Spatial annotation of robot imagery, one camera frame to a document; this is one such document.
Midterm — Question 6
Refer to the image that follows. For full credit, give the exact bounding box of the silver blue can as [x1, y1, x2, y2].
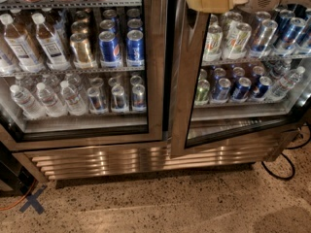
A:
[272, 17, 306, 55]
[249, 19, 278, 57]

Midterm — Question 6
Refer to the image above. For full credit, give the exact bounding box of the blue Pepsi can right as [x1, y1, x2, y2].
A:
[126, 30, 145, 66]

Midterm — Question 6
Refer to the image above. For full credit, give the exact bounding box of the tea bottle white cap right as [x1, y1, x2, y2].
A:
[31, 13, 69, 66]

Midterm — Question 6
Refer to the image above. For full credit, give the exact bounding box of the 7up can left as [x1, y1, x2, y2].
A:
[203, 24, 223, 61]

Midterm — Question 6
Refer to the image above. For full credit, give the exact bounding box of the water bottle right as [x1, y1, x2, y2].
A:
[60, 81, 86, 116]

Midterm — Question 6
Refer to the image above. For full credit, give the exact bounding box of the silver blue can upper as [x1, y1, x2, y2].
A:
[249, 19, 278, 57]

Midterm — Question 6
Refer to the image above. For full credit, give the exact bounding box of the blue can lower left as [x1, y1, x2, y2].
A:
[212, 78, 231, 104]

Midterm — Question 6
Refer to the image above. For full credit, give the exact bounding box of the blue tape cross mark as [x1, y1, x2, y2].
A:
[19, 185, 47, 215]

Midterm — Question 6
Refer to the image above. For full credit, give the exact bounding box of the silver energy can middle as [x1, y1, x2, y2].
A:
[111, 84, 128, 113]

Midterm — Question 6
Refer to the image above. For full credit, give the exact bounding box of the water bottle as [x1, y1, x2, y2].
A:
[10, 84, 46, 119]
[37, 83, 67, 117]
[60, 81, 86, 116]

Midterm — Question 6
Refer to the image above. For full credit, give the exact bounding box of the blue pepsi can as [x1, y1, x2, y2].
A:
[98, 31, 121, 68]
[126, 30, 145, 66]

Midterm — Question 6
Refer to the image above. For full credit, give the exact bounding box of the glass fridge door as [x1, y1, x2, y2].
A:
[172, 0, 310, 156]
[0, 0, 167, 152]

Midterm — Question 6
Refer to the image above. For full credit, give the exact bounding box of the blue can lower middle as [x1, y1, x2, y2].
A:
[231, 77, 252, 101]

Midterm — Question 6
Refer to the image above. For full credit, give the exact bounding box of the water bottle left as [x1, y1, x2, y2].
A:
[10, 84, 46, 119]

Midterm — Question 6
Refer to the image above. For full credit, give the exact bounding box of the silver energy can right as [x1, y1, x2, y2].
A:
[132, 84, 146, 111]

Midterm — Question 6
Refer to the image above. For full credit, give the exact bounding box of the water bottle right compartment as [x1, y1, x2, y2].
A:
[267, 66, 305, 101]

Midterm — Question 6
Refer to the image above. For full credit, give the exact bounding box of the silver blue can far right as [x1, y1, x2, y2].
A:
[272, 17, 306, 55]

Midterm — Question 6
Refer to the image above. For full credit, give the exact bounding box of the orange extension cable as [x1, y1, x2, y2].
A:
[0, 178, 38, 212]

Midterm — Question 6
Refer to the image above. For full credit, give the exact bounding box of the silver energy can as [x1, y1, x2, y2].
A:
[86, 86, 108, 114]
[132, 84, 146, 111]
[111, 84, 128, 113]

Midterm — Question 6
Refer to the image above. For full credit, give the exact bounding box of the tea bottle white cap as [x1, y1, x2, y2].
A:
[0, 14, 45, 73]
[31, 13, 69, 66]

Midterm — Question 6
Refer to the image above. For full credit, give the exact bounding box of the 7up can right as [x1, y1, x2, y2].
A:
[224, 22, 252, 59]

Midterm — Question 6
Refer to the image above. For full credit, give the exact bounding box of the stainless steel display fridge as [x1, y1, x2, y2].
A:
[1, 0, 302, 182]

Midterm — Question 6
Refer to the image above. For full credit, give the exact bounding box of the tea bottle white cap left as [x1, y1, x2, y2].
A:
[0, 14, 45, 73]

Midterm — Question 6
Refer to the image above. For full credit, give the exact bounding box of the green soda can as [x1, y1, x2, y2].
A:
[194, 80, 210, 105]

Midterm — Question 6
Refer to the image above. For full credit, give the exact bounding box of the water bottle middle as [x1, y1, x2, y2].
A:
[37, 83, 67, 117]

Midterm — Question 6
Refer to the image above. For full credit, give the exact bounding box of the blue can lower right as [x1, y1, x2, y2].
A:
[250, 76, 272, 101]

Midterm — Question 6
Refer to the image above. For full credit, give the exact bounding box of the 7up can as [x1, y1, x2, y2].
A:
[224, 22, 252, 59]
[203, 24, 223, 61]

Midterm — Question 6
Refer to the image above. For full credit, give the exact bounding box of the silver energy can left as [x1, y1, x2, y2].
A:
[86, 86, 108, 114]

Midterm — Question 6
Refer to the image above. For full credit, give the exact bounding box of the blue Pepsi can left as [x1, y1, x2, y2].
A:
[98, 31, 121, 68]

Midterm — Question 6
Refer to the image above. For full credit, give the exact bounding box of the black power cable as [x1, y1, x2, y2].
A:
[260, 123, 311, 182]

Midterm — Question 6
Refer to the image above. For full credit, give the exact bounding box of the gold soda can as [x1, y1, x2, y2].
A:
[70, 33, 97, 69]

